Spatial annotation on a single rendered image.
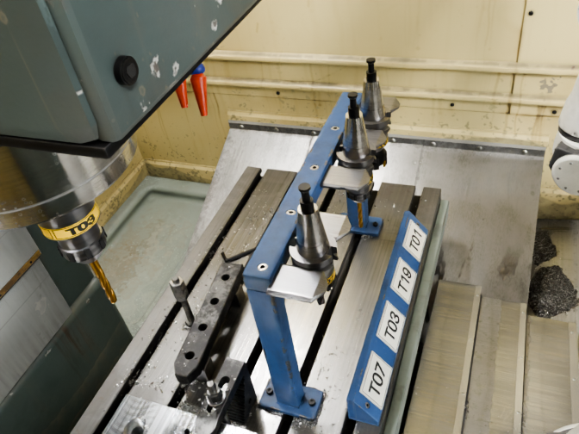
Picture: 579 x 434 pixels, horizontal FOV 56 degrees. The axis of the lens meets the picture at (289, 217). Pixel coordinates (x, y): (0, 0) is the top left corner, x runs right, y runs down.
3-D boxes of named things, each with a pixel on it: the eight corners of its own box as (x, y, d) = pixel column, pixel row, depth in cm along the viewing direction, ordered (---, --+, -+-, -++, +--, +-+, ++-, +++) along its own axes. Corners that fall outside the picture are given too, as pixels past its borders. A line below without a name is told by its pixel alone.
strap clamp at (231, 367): (257, 396, 94) (240, 344, 84) (225, 471, 85) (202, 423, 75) (239, 392, 95) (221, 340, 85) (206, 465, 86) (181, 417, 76)
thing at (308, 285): (333, 275, 71) (332, 271, 70) (320, 306, 67) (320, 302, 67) (283, 266, 73) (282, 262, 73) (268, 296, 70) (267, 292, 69)
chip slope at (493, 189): (529, 223, 154) (545, 147, 137) (512, 461, 107) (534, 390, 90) (244, 186, 185) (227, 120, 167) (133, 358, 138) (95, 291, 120)
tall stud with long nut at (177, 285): (202, 318, 108) (184, 274, 100) (196, 329, 106) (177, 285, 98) (189, 315, 109) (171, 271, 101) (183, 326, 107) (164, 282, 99)
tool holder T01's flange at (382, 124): (358, 116, 100) (357, 104, 98) (392, 117, 98) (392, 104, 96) (353, 136, 95) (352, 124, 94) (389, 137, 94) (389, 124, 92)
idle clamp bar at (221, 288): (249, 285, 113) (243, 263, 109) (203, 398, 95) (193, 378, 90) (227, 282, 115) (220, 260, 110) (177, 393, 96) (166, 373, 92)
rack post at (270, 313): (324, 393, 93) (304, 275, 73) (314, 423, 89) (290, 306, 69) (270, 380, 96) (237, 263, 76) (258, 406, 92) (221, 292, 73)
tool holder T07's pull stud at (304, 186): (303, 202, 69) (301, 181, 67) (316, 205, 69) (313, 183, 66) (298, 211, 68) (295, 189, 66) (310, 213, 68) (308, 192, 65)
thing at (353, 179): (373, 172, 86) (373, 168, 85) (364, 194, 82) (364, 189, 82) (330, 168, 88) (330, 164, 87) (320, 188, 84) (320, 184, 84)
